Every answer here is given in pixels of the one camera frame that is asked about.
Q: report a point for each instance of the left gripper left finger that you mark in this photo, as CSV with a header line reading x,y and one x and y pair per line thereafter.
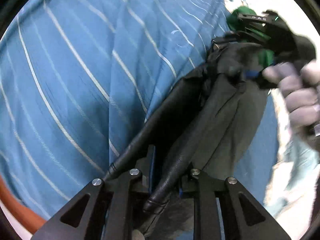
x,y
106,209

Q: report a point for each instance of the brown wooden bed frame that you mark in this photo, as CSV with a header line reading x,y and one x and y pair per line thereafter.
x,y
25,216

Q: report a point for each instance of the light teal cloth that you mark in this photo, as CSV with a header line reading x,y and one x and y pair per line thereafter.
x,y
292,187

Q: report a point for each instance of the blue striped bed cover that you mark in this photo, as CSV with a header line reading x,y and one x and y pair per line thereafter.
x,y
79,78

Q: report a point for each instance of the gloved right hand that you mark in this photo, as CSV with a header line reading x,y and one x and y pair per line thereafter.
x,y
300,90

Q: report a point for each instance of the black leather jacket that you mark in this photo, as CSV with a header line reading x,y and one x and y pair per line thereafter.
x,y
208,121

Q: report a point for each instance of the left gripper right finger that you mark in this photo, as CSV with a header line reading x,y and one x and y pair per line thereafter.
x,y
224,209

